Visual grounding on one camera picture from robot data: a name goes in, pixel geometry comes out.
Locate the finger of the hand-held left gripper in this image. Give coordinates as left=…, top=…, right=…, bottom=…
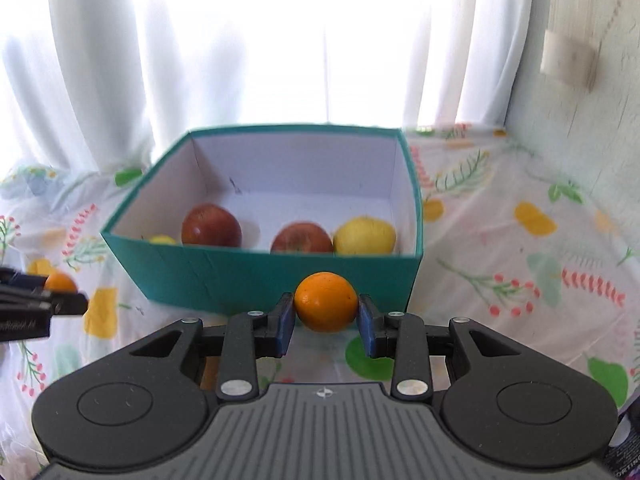
left=0, top=267, right=48, bottom=291
left=0, top=287, right=90, bottom=317

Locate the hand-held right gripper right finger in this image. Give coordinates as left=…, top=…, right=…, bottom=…
left=356, top=294, right=527, bottom=402

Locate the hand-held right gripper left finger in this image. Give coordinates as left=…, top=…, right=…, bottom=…
left=130, top=292, right=296, bottom=401

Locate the tangerine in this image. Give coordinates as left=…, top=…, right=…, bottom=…
left=294, top=272, right=359, bottom=334
left=44, top=272, right=79, bottom=295

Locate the red apple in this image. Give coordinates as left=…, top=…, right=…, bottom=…
left=270, top=222, right=334, bottom=254
left=181, top=203, right=243, bottom=247

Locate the teal cardboard box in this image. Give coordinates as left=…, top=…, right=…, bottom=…
left=100, top=124, right=426, bottom=317

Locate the white floral tablecloth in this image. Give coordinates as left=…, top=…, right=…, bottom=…
left=0, top=122, right=640, bottom=480

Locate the white curtain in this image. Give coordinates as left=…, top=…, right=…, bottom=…
left=0, top=0, right=551, bottom=176

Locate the purple patterned packet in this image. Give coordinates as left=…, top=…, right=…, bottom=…
left=602, top=405, right=640, bottom=480

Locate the beige wall fixture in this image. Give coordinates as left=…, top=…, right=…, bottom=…
left=540, top=30, right=598, bottom=92

